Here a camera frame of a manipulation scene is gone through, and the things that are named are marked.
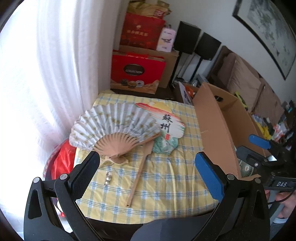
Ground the yellow blue plaid cloth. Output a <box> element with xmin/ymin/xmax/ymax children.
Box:
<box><xmin>77</xmin><ymin>100</ymin><xmax>217</xmax><ymax>224</ymax></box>

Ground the gold paper bag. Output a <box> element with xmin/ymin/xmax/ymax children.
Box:
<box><xmin>127</xmin><ymin>0</ymin><xmax>171</xmax><ymax>19</ymax></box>

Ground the brown cardboard box behind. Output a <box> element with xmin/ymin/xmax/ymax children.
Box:
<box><xmin>119</xmin><ymin>45</ymin><xmax>179</xmax><ymax>88</ymax></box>

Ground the blue handheld daisy fan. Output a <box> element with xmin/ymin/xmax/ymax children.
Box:
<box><xmin>239</xmin><ymin>160</ymin><xmax>254</xmax><ymax>178</ymax></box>

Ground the green black device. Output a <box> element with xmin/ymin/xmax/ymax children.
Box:
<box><xmin>234</xmin><ymin>91</ymin><xmax>248</xmax><ymax>111</ymax></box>

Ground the right black speaker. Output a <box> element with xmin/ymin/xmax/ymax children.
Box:
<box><xmin>194</xmin><ymin>33</ymin><xmax>221</xmax><ymax>61</ymax></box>

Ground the person's right hand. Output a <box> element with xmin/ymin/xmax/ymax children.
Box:
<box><xmin>274</xmin><ymin>192</ymin><xmax>295</xmax><ymax>218</ymax></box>

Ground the white paper folding fan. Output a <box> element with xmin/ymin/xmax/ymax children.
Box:
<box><xmin>69</xmin><ymin>103</ymin><xmax>161</xmax><ymax>164</ymax></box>

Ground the painted paddle fan wooden handle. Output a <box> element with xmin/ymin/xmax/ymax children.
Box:
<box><xmin>126</xmin><ymin>102</ymin><xmax>185</xmax><ymax>208</ymax></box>

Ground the brown sofa cushion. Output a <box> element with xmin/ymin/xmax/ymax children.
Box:
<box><xmin>218</xmin><ymin>53</ymin><xmax>263</xmax><ymax>111</ymax></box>

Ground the pearl safety pin brooch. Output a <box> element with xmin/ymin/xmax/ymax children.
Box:
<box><xmin>104</xmin><ymin>171</ymin><xmax>112</xmax><ymax>186</ymax></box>

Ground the red gift bag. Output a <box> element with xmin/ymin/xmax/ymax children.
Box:
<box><xmin>120</xmin><ymin>13</ymin><xmax>166</xmax><ymax>50</ymax></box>

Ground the left black speaker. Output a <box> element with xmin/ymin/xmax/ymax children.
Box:
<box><xmin>174</xmin><ymin>21</ymin><xmax>201</xmax><ymax>55</ymax></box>

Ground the black speaker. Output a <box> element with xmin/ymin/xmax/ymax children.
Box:
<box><xmin>174</xmin><ymin>21</ymin><xmax>201</xmax><ymax>55</ymax></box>
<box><xmin>194</xmin><ymin>33</ymin><xmax>221</xmax><ymax>61</ymax></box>

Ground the framed ink painting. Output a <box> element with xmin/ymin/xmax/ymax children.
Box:
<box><xmin>232</xmin><ymin>0</ymin><xmax>295</xmax><ymax>79</ymax></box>

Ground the red collection gift box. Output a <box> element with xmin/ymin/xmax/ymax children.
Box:
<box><xmin>110</xmin><ymin>51</ymin><xmax>166</xmax><ymax>94</ymax></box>

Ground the white curtain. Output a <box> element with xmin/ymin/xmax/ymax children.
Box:
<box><xmin>1</xmin><ymin>1</ymin><xmax>120</xmax><ymax>234</ymax></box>

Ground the pink tissue pack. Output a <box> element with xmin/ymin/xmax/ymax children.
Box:
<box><xmin>156</xmin><ymin>28</ymin><xmax>176</xmax><ymax>53</ymax></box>

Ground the large cardboard box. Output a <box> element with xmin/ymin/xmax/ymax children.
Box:
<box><xmin>193</xmin><ymin>83</ymin><xmax>269</xmax><ymax>181</ymax></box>

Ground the red plastic bag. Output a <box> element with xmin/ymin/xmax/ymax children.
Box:
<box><xmin>43</xmin><ymin>138</ymin><xmax>77</xmax><ymax>218</ymax></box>

